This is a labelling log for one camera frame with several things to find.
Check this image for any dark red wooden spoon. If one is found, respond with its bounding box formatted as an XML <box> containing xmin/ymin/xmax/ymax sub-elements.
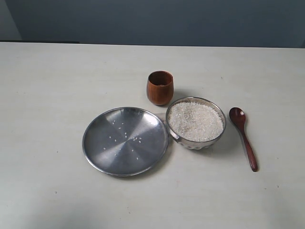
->
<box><xmin>229</xmin><ymin>107</ymin><xmax>258</xmax><ymax>172</ymax></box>

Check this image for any steel bowl of rice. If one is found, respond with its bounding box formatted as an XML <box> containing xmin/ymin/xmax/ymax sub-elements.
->
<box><xmin>165</xmin><ymin>97</ymin><xmax>226</xmax><ymax>150</ymax></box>

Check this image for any clear tape on table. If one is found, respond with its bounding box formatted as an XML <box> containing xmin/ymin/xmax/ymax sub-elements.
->
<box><xmin>155</xmin><ymin>113</ymin><xmax>166</xmax><ymax>123</ymax></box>

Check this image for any brown wooden cup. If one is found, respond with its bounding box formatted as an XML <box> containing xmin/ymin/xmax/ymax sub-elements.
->
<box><xmin>146</xmin><ymin>71</ymin><xmax>174</xmax><ymax>106</ymax></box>

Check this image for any round steel plate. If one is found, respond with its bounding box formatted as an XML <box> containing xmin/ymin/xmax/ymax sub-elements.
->
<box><xmin>82</xmin><ymin>107</ymin><xmax>170</xmax><ymax>177</ymax></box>

